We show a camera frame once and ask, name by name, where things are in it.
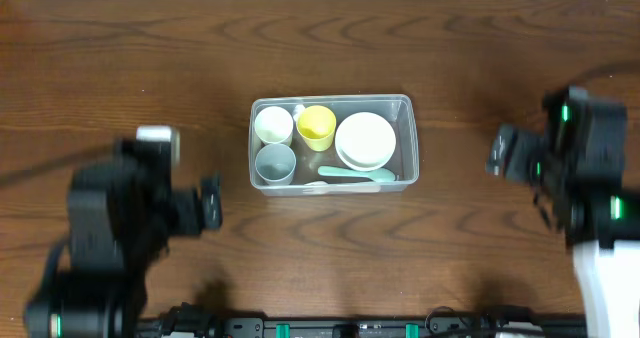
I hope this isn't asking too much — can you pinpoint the grey cup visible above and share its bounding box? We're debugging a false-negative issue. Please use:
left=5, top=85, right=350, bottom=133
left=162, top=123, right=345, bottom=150
left=255, top=144, right=297, bottom=186

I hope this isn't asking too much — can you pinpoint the white cup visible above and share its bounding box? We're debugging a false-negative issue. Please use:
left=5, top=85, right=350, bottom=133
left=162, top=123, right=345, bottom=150
left=254, top=106, right=294, bottom=146

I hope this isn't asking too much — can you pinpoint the mint green plastic spoon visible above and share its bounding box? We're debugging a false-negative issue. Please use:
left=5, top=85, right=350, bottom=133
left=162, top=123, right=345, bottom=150
left=317, top=166, right=396, bottom=183

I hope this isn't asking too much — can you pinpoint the pink plastic fork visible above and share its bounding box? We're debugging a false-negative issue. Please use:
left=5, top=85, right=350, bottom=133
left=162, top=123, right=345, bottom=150
left=302, top=181, right=381, bottom=195

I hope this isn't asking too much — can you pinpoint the yellow cup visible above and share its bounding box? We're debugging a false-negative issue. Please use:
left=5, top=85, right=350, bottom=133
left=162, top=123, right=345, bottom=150
left=296, top=105, right=337, bottom=152

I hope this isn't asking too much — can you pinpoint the white bowl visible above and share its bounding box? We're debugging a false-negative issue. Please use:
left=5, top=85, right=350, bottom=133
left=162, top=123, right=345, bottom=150
left=335, top=112, right=397, bottom=171

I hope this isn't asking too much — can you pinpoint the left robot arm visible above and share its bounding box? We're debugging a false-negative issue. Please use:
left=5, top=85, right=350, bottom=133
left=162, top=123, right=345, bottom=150
left=24, top=142, right=223, bottom=337

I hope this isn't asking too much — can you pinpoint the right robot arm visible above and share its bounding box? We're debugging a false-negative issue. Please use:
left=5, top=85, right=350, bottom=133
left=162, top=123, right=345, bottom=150
left=486, top=123, right=639, bottom=337

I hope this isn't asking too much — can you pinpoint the clear plastic container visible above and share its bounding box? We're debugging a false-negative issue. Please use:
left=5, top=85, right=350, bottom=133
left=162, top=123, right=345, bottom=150
left=249, top=94, right=419, bottom=196

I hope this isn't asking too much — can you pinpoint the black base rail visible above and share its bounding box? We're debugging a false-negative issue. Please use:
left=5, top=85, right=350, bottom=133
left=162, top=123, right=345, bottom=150
left=134, top=303, right=587, bottom=338

